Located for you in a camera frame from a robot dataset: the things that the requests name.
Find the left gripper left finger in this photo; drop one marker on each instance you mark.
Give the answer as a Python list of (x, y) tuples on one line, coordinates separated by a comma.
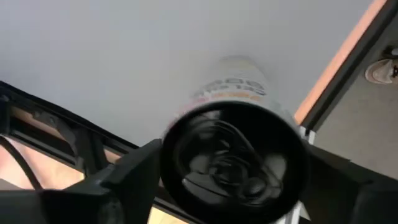
[(124, 186)]

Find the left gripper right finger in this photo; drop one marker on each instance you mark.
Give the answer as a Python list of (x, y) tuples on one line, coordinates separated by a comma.
[(348, 193)]

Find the tall silver Celsius can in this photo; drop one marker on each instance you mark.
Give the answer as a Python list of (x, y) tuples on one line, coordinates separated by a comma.
[(233, 155)]

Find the person's shoe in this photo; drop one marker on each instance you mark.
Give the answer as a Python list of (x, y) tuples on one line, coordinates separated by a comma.
[(382, 72)]

